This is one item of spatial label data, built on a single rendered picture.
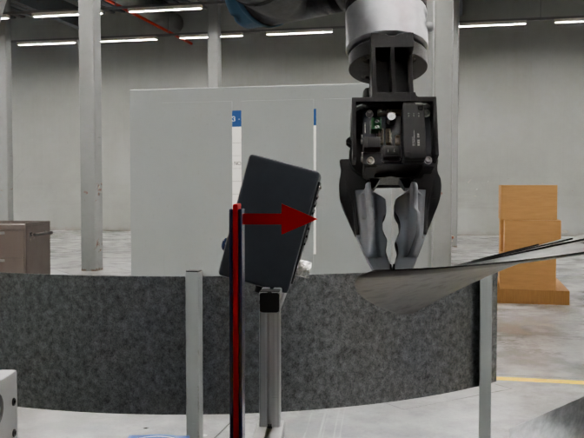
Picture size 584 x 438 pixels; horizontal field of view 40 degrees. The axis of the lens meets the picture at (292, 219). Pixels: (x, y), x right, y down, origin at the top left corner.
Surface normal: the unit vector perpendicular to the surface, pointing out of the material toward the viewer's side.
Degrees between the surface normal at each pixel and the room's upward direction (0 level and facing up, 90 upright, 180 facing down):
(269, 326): 90
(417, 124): 73
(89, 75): 90
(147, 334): 90
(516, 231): 90
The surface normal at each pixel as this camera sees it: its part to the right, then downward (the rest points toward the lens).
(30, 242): 0.99, 0.00
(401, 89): -0.04, -0.25
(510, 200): -0.18, 0.04
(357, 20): -0.72, -0.18
